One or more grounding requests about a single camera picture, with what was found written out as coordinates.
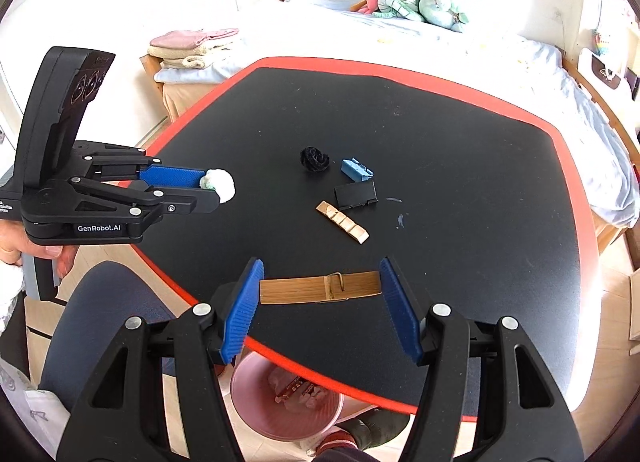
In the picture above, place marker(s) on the green white wad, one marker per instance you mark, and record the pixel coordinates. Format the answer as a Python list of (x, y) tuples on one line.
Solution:
[(219, 181)]

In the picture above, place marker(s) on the red table with black top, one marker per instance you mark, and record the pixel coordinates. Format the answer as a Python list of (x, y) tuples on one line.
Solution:
[(479, 202)]

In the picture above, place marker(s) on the blue small box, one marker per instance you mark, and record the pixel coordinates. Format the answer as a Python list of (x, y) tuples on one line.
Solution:
[(355, 170)]

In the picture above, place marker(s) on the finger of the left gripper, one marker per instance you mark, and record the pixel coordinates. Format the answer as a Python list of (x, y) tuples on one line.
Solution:
[(170, 200), (148, 169)]

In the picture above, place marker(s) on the small black wad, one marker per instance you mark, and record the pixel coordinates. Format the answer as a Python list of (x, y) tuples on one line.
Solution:
[(314, 160)]

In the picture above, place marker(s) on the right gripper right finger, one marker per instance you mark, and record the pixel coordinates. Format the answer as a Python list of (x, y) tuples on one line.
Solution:
[(521, 415)]

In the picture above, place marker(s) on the pile of plush toys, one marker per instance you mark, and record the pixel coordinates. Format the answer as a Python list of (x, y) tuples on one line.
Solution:
[(447, 14)]

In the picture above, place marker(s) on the person's left hand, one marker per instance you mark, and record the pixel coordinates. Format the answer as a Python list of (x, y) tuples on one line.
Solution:
[(15, 245)]

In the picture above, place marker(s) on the bed with blue sheet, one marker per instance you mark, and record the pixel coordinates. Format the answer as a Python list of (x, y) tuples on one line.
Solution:
[(519, 71)]

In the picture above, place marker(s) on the segmented wooden strip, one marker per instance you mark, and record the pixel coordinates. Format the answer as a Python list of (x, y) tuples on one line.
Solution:
[(341, 220)]

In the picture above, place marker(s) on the folded pink beige towels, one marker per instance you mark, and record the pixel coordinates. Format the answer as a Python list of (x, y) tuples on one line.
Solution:
[(192, 49)]

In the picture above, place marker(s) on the right slipper shoe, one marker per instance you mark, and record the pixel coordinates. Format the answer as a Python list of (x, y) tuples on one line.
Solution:
[(368, 430)]

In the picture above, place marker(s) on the person's left leg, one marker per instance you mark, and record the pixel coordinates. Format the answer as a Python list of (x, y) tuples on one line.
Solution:
[(106, 296)]

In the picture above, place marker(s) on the black small box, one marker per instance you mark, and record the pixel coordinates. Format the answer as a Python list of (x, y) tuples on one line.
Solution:
[(355, 195)]

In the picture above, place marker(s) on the person's leg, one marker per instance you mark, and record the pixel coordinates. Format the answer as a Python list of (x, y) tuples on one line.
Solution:
[(106, 296), (343, 454)]

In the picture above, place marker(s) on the white tote bag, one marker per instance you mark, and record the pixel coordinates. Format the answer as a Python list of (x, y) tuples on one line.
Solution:
[(612, 86)]

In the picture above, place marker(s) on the pink ribbed trash bin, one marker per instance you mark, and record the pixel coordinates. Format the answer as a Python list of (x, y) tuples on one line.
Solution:
[(280, 404)]

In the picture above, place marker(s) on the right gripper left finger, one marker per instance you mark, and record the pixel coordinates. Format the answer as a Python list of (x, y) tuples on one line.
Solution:
[(120, 415)]

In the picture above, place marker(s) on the red carton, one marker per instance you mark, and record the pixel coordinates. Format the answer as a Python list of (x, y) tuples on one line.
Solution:
[(291, 388)]

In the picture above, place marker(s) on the person's right leg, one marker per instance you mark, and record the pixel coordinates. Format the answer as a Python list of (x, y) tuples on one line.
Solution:
[(343, 454)]

